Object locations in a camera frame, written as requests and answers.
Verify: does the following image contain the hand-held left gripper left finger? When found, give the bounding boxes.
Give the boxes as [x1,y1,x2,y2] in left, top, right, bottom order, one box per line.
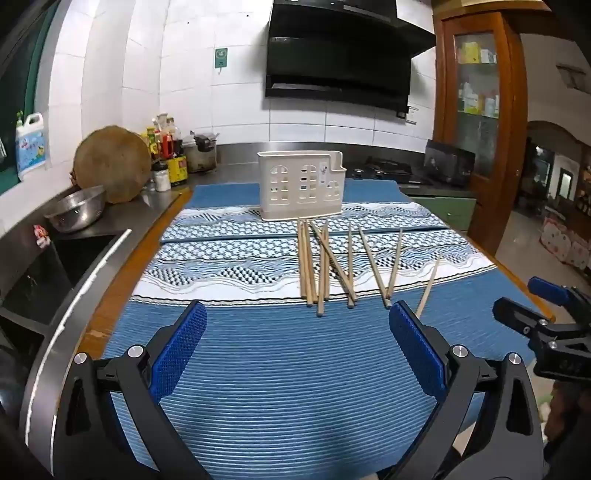
[52,300,208,480]

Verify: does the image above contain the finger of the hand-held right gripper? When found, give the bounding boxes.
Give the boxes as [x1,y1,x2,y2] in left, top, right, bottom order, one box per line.
[527,276,591,324]
[492,296,591,384]

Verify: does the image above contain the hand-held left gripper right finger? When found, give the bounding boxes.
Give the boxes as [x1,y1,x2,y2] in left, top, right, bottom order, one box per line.
[369,300,546,480]

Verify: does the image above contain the row of wooden chopsticks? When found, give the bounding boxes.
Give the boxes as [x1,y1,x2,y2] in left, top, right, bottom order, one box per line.
[297,220,443,319]

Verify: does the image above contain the white plastic utensil holder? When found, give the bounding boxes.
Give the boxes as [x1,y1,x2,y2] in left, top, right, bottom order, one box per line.
[257,151,347,221]

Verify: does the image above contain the person's right forearm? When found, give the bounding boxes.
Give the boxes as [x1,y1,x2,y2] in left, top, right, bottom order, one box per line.
[542,381,591,480]

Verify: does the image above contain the white floral packages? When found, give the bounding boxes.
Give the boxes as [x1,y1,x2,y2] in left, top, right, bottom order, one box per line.
[539,216,591,278]

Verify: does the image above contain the blue patterned woven mat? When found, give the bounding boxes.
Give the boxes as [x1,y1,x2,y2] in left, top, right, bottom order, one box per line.
[99,180,555,480]

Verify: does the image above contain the green cabinet front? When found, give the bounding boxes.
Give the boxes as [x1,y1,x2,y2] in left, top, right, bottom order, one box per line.
[402,195,476,234]

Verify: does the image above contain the stainless steel sink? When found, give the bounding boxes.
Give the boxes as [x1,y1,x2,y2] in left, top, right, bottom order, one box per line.
[0,228,132,337]

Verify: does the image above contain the wooden glass-door cabinet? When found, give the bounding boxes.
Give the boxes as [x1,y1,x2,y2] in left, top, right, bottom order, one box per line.
[433,0,529,257]

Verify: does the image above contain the white shaker with black cap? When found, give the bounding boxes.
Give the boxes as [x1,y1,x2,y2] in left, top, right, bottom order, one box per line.
[152,161,171,192]

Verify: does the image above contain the stainless steel bowl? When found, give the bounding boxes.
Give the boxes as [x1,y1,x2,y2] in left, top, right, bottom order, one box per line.
[44,185,107,233]

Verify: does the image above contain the large dark soy sauce bottle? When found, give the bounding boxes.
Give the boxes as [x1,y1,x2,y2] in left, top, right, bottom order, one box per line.
[166,136,189,186]

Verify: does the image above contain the black gas stove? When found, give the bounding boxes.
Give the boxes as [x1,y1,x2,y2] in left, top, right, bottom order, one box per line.
[345,157,435,185]

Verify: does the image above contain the metal pressure cooker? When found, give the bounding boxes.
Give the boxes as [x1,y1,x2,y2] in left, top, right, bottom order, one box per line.
[185,131,219,174]

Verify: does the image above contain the round wooden cutting board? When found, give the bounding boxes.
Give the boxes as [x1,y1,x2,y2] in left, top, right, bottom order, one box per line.
[73,126,153,204]

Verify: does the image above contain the assorted small packaged boxes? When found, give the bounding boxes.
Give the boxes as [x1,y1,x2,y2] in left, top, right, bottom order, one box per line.
[457,41,500,116]

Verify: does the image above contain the white detergent bottle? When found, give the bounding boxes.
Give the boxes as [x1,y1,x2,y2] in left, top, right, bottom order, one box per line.
[15,112,47,181]

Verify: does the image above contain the black range hood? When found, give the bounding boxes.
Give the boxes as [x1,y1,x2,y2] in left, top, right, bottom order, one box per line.
[264,0,437,120]

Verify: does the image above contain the green window frame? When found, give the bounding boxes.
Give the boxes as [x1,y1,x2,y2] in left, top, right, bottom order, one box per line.
[0,0,61,185]

